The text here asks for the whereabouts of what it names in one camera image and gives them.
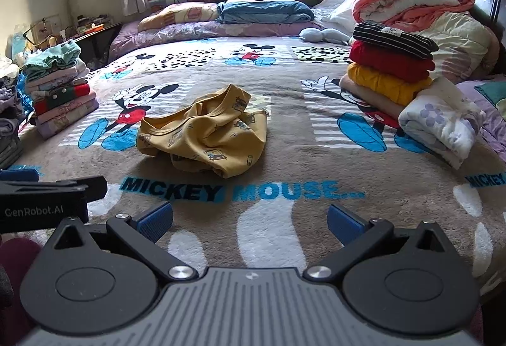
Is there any blue wipes pack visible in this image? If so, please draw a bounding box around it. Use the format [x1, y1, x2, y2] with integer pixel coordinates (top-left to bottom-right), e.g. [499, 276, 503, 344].
[11, 25, 31, 60]

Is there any cartoon printed blanket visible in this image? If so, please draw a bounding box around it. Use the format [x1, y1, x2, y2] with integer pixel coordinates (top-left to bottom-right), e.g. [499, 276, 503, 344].
[12, 34, 506, 291]

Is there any light blue plush toy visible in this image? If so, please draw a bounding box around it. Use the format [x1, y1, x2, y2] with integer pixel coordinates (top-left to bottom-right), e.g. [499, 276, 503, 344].
[298, 27, 352, 46]

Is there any lilac folded clothes pile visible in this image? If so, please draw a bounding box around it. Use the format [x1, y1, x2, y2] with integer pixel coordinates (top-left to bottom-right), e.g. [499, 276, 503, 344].
[0, 87, 24, 133]

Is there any white sheet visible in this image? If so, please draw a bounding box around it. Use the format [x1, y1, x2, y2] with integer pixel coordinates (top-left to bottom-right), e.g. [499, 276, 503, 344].
[312, 0, 356, 34]

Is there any stack of folded clothes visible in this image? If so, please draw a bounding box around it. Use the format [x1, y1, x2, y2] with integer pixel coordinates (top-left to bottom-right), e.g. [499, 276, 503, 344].
[24, 41, 100, 139]

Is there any dark wooden headboard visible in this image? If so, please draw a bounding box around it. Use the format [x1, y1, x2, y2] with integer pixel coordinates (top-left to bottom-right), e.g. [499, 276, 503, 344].
[453, 0, 506, 74]

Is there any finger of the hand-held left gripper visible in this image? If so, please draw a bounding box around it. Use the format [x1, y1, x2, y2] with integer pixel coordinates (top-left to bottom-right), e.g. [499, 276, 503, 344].
[0, 168, 40, 183]
[0, 177, 108, 201]

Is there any purple patchwork quilt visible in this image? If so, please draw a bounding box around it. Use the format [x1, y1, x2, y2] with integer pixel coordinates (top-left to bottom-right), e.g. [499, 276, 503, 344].
[454, 79, 506, 165]

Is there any red folded garment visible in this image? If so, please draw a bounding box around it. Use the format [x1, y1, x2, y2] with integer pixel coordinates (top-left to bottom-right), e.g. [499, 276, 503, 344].
[348, 40, 435, 84]

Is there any blue folded blanket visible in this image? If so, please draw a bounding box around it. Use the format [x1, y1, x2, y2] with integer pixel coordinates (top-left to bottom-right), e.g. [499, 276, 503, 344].
[217, 0, 315, 25]

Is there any beige folded garment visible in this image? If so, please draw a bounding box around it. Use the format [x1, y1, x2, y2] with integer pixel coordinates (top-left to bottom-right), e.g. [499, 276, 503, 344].
[339, 75, 404, 121]

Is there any mustard folded garment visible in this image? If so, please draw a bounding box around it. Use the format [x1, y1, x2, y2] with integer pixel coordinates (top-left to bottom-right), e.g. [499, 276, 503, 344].
[347, 62, 433, 106]

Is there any yellow printed garment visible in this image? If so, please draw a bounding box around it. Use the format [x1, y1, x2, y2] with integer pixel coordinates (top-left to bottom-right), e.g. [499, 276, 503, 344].
[136, 83, 269, 179]

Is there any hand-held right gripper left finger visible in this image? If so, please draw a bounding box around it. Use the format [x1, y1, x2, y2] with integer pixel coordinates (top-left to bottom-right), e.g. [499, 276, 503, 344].
[47, 201, 198, 283]

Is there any black striped folded garment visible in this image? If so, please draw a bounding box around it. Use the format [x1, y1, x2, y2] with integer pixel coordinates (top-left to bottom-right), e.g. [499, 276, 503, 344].
[353, 20, 439, 62]

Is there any yellow patterned pillow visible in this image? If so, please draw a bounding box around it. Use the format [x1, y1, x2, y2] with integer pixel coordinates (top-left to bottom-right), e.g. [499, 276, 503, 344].
[138, 2, 220, 33]

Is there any white floral folded cloth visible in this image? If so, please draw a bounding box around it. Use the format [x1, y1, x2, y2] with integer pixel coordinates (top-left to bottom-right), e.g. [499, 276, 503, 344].
[398, 75, 487, 170]

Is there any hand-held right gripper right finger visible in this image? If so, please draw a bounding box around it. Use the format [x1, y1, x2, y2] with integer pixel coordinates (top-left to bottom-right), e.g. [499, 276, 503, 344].
[302, 204, 455, 282]

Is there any cream quilt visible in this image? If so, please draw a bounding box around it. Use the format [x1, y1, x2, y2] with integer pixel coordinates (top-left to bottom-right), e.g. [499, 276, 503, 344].
[415, 12, 499, 84]

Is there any person's maroon clothing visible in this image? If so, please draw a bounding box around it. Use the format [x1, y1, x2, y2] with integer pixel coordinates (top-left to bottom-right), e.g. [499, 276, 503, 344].
[0, 237, 44, 331]

